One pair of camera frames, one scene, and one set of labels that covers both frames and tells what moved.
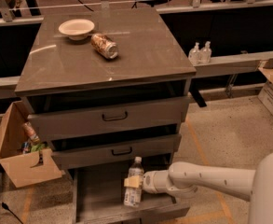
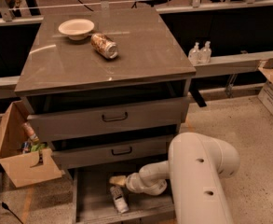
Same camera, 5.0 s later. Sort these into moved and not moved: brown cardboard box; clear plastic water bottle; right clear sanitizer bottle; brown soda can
Moved: clear plastic water bottle
Not moved: brown cardboard box; brown soda can; right clear sanitizer bottle
